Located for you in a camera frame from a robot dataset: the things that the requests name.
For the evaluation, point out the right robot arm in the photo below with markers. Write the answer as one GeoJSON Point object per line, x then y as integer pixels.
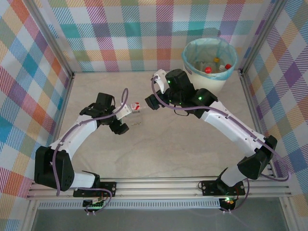
{"type": "Point", "coordinates": [231, 127]}

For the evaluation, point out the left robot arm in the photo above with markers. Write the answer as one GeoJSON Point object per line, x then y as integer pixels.
{"type": "Point", "coordinates": [79, 134]}

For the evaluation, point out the white round waste bin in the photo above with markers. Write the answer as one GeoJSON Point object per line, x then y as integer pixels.
{"type": "Point", "coordinates": [209, 83]}

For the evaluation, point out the light blue bin liner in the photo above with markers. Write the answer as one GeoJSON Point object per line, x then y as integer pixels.
{"type": "Point", "coordinates": [190, 51]}

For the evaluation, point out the clear bottle green cap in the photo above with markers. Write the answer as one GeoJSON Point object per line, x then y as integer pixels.
{"type": "Point", "coordinates": [137, 119]}

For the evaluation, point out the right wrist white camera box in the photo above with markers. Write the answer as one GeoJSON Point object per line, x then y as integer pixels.
{"type": "Point", "coordinates": [161, 85]}

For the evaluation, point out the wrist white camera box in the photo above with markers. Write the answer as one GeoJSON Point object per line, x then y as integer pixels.
{"type": "Point", "coordinates": [124, 110]}
{"type": "Point", "coordinates": [161, 85]}

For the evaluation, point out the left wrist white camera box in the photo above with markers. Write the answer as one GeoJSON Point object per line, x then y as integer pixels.
{"type": "Point", "coordinates": [124, 110]}

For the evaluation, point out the aluminium frame side rail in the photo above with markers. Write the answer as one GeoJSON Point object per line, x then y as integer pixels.
{"type": "Point", "coordinates": [251, 108]}
{"type": "Point", "coordinates": [68, 91]}

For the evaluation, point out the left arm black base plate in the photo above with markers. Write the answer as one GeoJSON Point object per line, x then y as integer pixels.
{"type": "Point", "coordinates": [109, 188]}

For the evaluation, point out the aluminium mounting rail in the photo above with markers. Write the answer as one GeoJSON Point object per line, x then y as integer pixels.
{"type": "Point", "coordinates": [156, 187]}

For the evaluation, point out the aluminium frame upright post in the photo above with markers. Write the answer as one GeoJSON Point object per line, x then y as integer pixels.
{"type": "Point", "coordinates": [48, 36]}
{"type": "Point", "coordinates": [262, 36]}

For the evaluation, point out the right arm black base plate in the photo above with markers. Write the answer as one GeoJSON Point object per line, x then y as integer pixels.
{"type": "Point", "coordinates": [208, 187]}

